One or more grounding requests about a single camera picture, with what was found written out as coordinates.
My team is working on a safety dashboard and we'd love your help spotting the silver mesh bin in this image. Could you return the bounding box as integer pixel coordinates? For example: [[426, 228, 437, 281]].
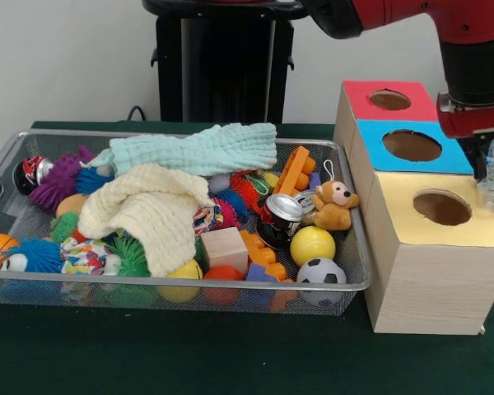
[[0, 129, 374, 316]]

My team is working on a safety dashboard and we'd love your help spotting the yellow foam ball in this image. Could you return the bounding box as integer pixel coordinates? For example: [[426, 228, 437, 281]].
[[290, 225, 337, 267]]

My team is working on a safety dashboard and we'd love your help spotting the long orange toy piece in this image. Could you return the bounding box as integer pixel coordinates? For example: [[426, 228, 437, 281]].
[[271, 146, 317, 197]]

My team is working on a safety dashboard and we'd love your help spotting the wooden cube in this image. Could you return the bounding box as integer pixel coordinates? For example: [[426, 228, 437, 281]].
[[200, 226, 249, 275]]

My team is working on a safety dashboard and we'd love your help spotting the wooden box with three holes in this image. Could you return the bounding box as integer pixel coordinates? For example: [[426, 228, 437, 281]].
[[333, 80, 494, 335]]

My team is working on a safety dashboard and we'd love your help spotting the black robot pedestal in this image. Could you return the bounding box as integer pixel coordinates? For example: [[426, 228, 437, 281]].
[[142, 0, 316, 123]]

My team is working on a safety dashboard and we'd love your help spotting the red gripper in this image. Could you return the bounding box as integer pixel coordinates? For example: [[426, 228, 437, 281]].
[[436, 93, 494, 180]]

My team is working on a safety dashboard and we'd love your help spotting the mint green cloth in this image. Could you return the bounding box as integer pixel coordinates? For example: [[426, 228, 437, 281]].
[[82, 122, 278, 177]]

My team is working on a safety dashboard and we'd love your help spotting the cream cloth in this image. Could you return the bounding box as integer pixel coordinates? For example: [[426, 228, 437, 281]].
[[77, 163, 216, 279]]

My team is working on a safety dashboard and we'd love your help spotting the brown teddy bear keychain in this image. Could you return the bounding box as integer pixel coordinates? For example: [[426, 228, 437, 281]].
[[311, 159, 361, 231]]

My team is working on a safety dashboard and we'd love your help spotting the red and black can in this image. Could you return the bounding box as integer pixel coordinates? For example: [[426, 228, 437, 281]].
[[256, 193, 305, 250]]

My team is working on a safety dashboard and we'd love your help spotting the small soccer ball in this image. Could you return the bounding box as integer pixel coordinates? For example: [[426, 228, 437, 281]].
[[296, 258, 347, 305]]

